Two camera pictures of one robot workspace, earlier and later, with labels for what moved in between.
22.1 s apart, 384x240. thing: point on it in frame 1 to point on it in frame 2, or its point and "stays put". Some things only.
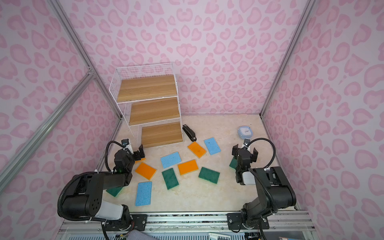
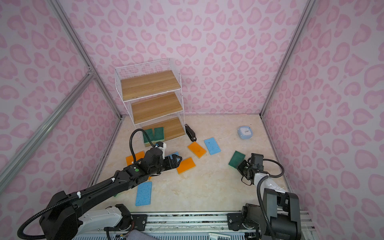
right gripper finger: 234,150 to 243,168
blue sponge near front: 143,193 stays put
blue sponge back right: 212,146 stays put
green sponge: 209,175 to 159,132
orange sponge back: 196,149 stays put
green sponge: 233,163 stays put
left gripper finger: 125,142 to 174,160
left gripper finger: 138,155 to 172,165
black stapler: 189,132 stays put
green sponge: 170,179 to 149,133
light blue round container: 245,132 stays put
